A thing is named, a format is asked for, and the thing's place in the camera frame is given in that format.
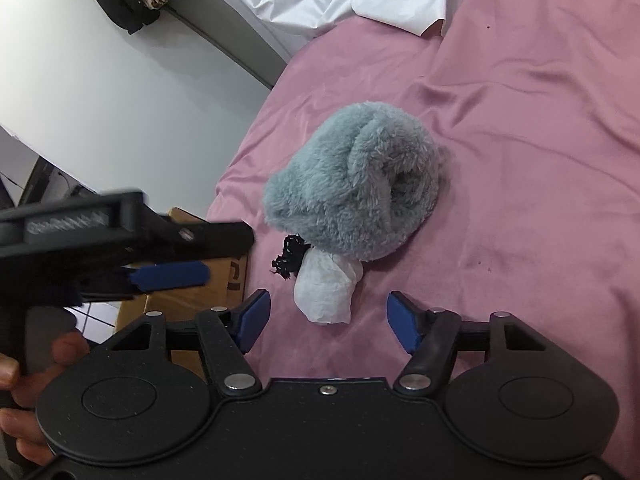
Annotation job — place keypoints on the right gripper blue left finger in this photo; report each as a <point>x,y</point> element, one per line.
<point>226,336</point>

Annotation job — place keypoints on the grey fluffy plush item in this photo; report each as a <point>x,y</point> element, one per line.
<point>360,186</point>

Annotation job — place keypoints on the grey door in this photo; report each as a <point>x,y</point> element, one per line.
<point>224,28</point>

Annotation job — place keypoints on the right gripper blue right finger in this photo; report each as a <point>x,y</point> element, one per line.
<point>429,337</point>

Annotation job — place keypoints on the person's left hand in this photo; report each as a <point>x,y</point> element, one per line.
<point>21,422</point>

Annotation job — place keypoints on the brown cardboard box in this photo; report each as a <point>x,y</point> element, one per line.
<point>225,287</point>

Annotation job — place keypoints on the black beaded lace item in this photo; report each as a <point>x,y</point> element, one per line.
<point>290,260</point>

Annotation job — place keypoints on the pink bed sheet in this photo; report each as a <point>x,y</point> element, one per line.
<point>534,105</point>

